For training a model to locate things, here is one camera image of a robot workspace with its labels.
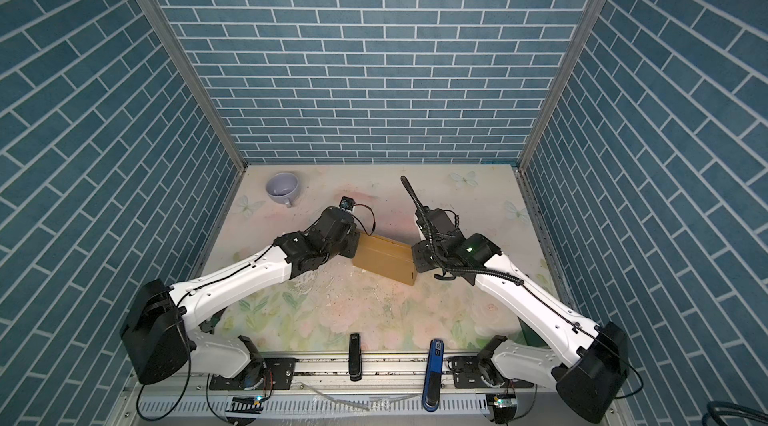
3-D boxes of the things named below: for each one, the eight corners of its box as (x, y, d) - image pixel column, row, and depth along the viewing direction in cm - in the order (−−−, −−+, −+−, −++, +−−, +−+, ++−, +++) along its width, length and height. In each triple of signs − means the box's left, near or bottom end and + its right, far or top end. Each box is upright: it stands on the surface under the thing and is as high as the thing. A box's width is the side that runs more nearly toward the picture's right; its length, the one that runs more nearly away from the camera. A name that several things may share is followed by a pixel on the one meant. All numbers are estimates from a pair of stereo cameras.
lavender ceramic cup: (265, 212, 107) (259, 201, 103) (275, 183, 117) (270, 172, 112) (294, 212, 108) (289, 201, 103) (302, 183, 117) (298, 172, 112)
